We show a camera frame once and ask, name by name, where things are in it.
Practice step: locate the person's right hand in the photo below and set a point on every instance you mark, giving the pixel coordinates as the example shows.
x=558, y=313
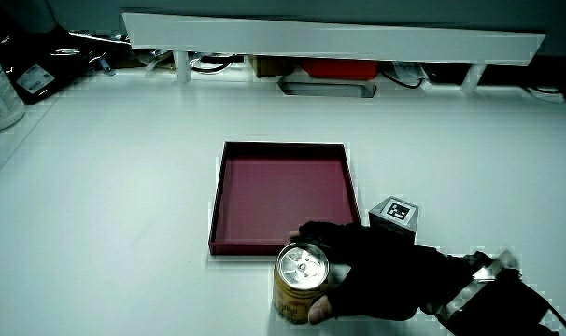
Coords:
x=381, y=280

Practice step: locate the gold red bull can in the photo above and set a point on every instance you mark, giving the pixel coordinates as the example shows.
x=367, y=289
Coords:
x=292, y=298

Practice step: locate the person's right forearm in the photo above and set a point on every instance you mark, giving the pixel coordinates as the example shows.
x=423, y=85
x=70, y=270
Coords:
x=498, y=308

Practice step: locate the white desk shelf riser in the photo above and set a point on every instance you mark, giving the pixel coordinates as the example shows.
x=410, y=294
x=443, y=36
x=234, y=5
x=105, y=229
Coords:
x=311, y=39

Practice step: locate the white desk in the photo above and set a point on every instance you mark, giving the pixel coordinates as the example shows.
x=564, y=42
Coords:
x=101, y=210

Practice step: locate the maroon shallow tray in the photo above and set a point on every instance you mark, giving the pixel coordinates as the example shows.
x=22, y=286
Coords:
x=283, y=196

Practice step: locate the grey flat box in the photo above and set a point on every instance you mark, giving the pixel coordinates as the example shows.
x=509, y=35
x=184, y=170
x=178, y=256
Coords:
x=327, y=88

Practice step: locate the red box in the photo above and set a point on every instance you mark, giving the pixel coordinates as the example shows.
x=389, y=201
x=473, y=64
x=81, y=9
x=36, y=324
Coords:
x=339, y=68

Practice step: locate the brown cardboard box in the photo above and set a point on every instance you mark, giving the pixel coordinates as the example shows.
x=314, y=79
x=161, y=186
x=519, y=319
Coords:
x=269, y=65

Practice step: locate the black bag with white label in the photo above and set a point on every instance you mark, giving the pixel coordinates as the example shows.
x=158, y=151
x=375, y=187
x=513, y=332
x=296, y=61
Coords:
x=54, y=60

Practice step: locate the white plastic bottle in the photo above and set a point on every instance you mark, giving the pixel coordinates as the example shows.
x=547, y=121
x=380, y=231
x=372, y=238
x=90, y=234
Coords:
x=0, y=98

